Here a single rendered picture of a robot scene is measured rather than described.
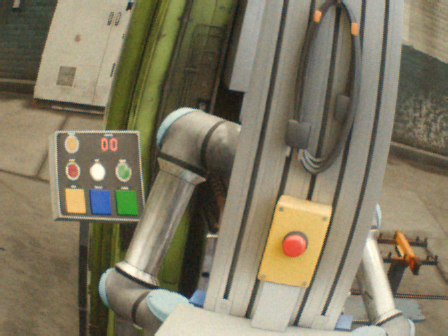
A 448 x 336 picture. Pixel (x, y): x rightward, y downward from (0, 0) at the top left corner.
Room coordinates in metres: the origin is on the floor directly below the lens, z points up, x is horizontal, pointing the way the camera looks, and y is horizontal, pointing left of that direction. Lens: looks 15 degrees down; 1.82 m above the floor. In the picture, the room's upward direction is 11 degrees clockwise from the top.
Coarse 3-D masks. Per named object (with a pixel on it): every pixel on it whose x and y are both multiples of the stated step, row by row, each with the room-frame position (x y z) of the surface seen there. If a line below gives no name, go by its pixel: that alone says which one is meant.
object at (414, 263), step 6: (402, 234) 2.63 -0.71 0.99; (402, 240) 2.56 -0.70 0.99; (402, 246) 2.52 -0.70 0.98; (408, 246) 2.49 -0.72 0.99; (408, 252) 2.42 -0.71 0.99; (408, 258) 2.40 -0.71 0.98; (414, 258) 2.33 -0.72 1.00; (408, 264) 2.35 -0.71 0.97; (414, 264) 2.32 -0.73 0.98; (420, 264) 2.28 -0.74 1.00; (414, 270) 2.30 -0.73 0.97
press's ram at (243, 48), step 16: (240, 0) 2.74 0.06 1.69; (256, 0) 2.60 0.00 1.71; (240, 16) 2.66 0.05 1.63; (256, 16) 2.60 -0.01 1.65; (240, 32) 2.59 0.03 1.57; (256, 32) 2.60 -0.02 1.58; (240, 48) 2.59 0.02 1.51; (256, 48) 2.60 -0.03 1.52; (224, 64) 2.77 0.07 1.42; (240, 64) 2.59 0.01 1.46; (224, 80) 2.70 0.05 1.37; (240, 80) 2.60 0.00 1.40
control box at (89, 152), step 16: (64, 144) 2.33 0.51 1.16; (80, 144) 2.37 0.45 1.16; (96, 144) 2.41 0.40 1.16; (128, 144) 2.48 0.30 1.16; (64, 160) 2.31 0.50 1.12; (80, 160) 2.35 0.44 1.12; (96, 160) 2.38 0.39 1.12; (112, 160) 2.42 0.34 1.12; (128, 160) 2.46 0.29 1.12; (64, 176) 2.29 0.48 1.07; (80, 176) 2.32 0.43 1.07; (112, 176) 2.40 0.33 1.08; (128, 176) 2.43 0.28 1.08; (64, 192) 2.26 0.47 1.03; (112, 192) 2.38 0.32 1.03; (64, 208) 2.24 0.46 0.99; (112, 208) 2.35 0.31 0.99
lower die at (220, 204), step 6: (222, 180) 2.92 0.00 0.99; (228, 180) 2.92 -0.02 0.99; (222, 186) 2.87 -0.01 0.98; (228, 186) 2.85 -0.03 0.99; (210, 192) 2.84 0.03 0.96; (216, 192) 2.79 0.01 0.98; (222, 198) 2.74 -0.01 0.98; (216, 204) 2.69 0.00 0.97; (222, 204) 2.67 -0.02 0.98; (216, 210) 2.67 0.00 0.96; (222, 210) 2.61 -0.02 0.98; (216, 216) 2.65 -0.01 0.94; (222, 216) 2.60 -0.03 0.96; (216, 222) 2.62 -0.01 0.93
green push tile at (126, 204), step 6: (120, 192) 2.38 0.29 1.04; (126, 192) 2.40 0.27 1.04; (132, 192) 2.41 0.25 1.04; (120, 198) 2.38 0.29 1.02; (126, 198) 2.39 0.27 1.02; (132, 198) 2.40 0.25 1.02; (120, 204) 2.37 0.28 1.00; (126, 204) 2.38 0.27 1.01; (132, 204) 2.39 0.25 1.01; (120, 210) 2.36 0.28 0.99; (126, 210) 2.37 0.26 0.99; (132, 210) 2.38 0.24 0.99
